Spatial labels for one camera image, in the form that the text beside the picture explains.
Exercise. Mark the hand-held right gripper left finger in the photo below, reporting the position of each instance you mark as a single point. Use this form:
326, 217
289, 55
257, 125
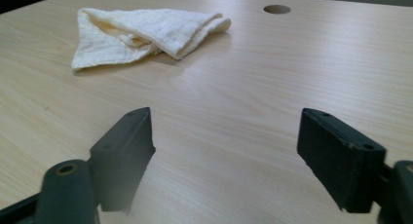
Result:
123, 159

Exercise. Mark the white muslin cloth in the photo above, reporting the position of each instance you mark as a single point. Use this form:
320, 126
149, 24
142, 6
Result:
181, 29

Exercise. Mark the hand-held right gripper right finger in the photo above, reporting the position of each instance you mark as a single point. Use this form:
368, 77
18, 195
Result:
337, 165

